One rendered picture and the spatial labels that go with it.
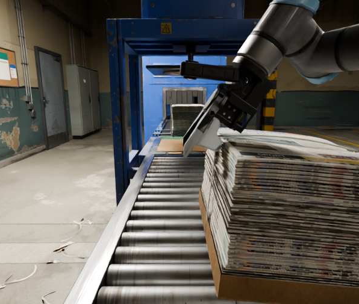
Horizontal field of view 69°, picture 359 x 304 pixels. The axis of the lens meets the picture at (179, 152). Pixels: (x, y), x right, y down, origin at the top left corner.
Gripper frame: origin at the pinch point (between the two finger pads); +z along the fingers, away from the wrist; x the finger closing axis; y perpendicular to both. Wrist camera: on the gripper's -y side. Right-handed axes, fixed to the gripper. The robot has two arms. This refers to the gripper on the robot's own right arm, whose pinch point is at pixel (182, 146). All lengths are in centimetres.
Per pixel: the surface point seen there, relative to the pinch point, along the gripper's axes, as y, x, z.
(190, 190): 15.6, 39.5, 17.8
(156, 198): 6.0, 32.6, 24.7
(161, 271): 9.9, -5.8, 22.3
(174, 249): 11.8, 1.4, 20.6
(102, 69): -279, 843, 56
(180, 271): 13.1, -5.9, 20.2
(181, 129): 8, 174, 14
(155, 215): 6.8, 19.6, 24.4
